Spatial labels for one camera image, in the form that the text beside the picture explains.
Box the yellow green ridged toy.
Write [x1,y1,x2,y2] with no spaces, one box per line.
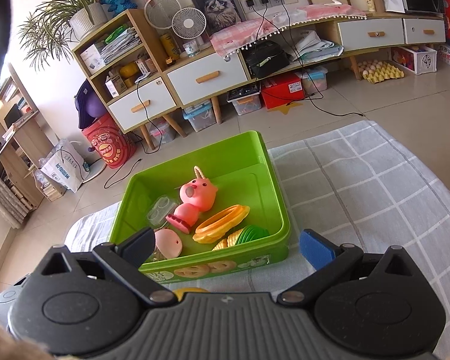
[213,225,269,250]

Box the pink dome toy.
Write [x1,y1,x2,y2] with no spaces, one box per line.
[153,228,183,261]

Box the yellow toy pot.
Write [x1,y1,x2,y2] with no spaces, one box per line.
[173,287,209,302]

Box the clear plastic case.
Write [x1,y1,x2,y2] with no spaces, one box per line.
[146,195,178,229]

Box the grey checked table cloth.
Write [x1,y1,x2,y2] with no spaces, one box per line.
[65,121,450,358]

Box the green cookie tin box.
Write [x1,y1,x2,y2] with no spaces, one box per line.
[109,131,290,284]

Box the white paper shopping bag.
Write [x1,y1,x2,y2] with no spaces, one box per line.
[39,139,90,193]

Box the clear storage bin blue lid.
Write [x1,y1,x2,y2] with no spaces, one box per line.
[182,100,217,133]

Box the wooden desk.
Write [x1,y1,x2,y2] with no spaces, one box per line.
[0,64,65,211]

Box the red shoe box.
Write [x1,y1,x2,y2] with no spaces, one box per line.
[261,72,305,110]

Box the yellow egg tray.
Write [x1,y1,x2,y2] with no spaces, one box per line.
[358,60,405,84]

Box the wooden drawer cabinet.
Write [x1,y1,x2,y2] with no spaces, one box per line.
[72,9,250,146]

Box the black bag on shelf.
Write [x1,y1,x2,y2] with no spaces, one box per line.
[243,41,289,79]

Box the low wooden tv bench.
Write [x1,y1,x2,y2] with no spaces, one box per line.
[239,10,447,82]

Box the potted green plant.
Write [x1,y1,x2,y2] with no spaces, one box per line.
[18,0,97,71]

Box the pink checked cloth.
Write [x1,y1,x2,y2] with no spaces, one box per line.
[210,4,367,59]

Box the white desk fan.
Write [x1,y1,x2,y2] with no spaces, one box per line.
[171,7,206,40]

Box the framed cat picture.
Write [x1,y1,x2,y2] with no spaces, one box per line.
[191,0,247,37]

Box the orange yellow ring toy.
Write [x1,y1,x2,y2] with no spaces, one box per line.
[193,205,250,244]

